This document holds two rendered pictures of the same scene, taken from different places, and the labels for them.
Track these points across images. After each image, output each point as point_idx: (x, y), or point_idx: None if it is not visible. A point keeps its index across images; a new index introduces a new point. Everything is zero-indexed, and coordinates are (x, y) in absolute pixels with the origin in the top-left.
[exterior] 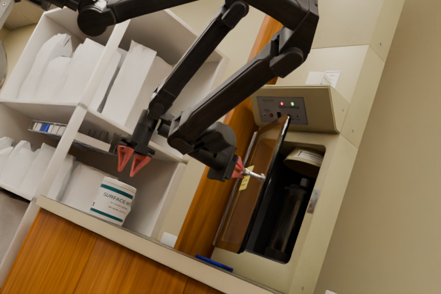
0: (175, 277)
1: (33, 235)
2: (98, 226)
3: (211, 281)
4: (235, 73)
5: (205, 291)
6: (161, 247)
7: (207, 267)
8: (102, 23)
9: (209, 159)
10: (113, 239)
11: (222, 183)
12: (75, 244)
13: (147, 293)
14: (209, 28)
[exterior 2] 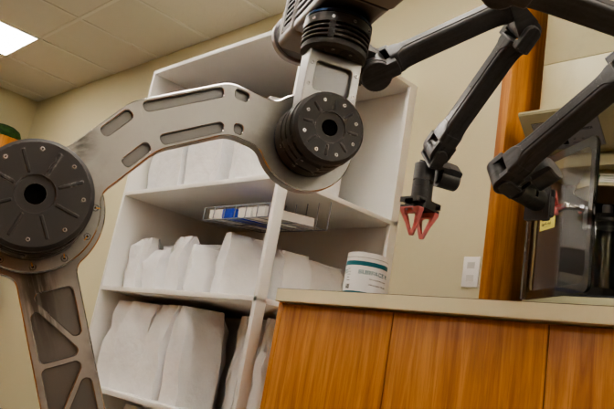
0: (530, 329)
1: (285, 336)
2: (396, 301)
3: (589, 318)
4: (570, 101)
5: (577, 331)
6: (502, 302)
7: (577, 306)
8: (388, 76)
9: (533, 199)
10: (426, 309)
11: (509, 229)
12: (360, 330)
13: (497, 354)
14: (496, 59)
